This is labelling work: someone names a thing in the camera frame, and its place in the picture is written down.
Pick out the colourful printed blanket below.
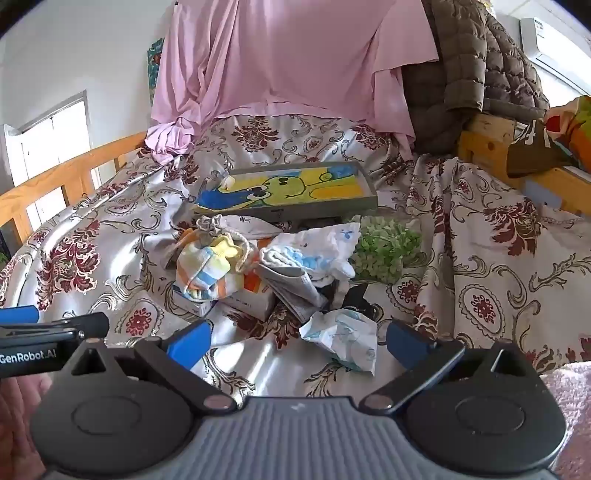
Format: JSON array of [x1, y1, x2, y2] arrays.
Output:
[[542, 95, 591, 174]]

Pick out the wooden crate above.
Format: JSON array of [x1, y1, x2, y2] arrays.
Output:
[[457, 111, 591, 215]]

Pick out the olive quilted jacket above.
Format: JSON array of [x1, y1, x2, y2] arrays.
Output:
[[402, 0, 550, 155]]

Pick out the yellow orange striped baby garment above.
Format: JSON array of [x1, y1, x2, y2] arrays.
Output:
[[175, 228, 257, 301]]

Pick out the white blue terry sock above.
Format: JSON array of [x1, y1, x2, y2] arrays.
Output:
[[262, 246, 325, 278]]

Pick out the bag of green foam pieces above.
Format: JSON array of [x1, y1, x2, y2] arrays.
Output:
[[348, 215, 423, 284]]

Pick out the brown cloth white letters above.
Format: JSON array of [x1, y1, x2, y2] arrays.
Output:
[[505, 119, 578, 178]]

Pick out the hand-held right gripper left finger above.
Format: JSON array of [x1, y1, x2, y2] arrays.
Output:
[[58, 318, 238, 411]]

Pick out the grey patterned cloth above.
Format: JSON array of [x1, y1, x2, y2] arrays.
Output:
[[259, 263, 329, 324]]

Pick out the teal wall poster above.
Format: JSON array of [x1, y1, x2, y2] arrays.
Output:
[[147, 37, 166, 107]]

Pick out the pink fuzzy blanket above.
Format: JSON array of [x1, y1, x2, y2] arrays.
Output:
[[540, 362, 591, 480]]

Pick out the window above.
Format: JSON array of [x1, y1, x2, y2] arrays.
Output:
[[4, 90, 102, 232]]

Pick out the pink bed sheet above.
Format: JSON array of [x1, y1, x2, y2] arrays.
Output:
[[145, 0, 439, 164]]

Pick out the white air conditioner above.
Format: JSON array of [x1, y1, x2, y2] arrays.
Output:
[[519, 17, 591, 90]]

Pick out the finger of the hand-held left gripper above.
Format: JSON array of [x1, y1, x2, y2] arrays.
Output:
[[0, 313, 110, 346], [0, 305, 40, 326]]

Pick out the person's left hand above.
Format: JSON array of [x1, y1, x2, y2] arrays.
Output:
[[0, 371, 56, 480]]

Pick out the grey tray cartoon print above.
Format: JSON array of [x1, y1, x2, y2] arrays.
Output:
[[191, 161, 379, 222]]

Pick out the floral satin bedspread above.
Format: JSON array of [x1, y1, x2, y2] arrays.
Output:
[[0, 113, 591, 398]]

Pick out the white garment blue print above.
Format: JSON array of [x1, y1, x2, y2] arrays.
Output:
[[259, 223, 361, 282]]

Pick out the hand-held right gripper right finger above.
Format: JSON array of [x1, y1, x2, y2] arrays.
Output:
[[359, 318, 543, 414]]

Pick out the orange white box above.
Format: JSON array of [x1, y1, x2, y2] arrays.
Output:
[[217, 240, 278, 321]]

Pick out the wooden bed rail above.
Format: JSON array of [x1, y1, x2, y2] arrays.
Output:
[[0, 131, 148, 245]]

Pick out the white blue printed cloth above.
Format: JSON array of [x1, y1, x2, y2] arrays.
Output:
[[299, 309, 378, 374]]

